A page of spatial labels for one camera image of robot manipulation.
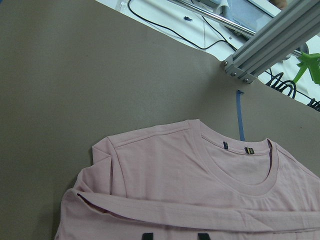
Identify black desk cables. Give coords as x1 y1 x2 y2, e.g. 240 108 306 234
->
127 0 320 111

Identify metal reacher grabber tool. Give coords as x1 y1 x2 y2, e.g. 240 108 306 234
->
172 0 320 87

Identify pink Snoopy t-shirt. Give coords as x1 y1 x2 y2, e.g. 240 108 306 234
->
55 119 320 240

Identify blue tape grid lines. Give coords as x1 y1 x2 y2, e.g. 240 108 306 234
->
236 89 245 142

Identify aluminium frame post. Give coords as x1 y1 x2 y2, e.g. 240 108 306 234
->
224 0 320 84

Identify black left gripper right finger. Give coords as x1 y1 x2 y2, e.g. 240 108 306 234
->
197 232 210 240

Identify brown paper table cover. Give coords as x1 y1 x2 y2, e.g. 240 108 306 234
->
0 0 320 240

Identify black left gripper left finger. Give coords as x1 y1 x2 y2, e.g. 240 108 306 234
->
141 232 154 240

